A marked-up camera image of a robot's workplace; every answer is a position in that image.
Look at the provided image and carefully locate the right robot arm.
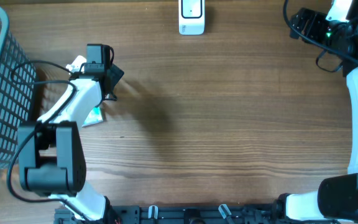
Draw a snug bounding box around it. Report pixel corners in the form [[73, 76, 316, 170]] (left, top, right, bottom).
[[271, 1, 358, 223]]

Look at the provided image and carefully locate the dark grey plastic shopping basket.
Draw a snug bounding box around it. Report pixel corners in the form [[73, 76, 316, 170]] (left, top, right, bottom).
[[0, 3, 40, 169]]

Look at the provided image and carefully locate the left black camera cable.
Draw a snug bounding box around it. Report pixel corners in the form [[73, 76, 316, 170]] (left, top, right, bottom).
[[6, 46, 117, 218]]

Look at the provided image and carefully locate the white barcode scanner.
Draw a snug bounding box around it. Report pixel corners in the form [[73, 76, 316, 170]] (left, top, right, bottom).
[[178, 0, 205, 35]]

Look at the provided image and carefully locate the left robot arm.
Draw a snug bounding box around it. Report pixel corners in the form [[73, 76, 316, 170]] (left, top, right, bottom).
[[12, 44, 124, 223]]

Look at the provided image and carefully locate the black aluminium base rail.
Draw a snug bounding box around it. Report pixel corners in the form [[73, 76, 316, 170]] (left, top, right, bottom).
[[54, 203, 297, 224]]

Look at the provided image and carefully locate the small teal white box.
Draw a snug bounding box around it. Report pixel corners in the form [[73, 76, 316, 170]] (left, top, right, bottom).
[[82, 107, 104, 127]]

